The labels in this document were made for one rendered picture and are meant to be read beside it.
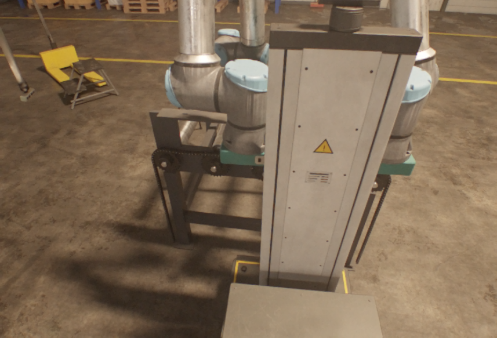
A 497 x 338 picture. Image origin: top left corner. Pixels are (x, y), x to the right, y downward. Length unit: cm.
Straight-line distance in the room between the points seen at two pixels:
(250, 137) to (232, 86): 18
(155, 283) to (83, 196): 121
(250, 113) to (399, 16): 56
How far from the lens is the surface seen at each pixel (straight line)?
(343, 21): 73
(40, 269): 274
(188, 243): 242
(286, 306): 125
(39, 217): 313
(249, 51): 114
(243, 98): 91
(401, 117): 100
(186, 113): 163
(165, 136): 178
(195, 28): 96
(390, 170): 111
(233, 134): 100
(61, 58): 611
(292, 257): 128
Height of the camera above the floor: 197
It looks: 37 degrees down
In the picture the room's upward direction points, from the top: straight up
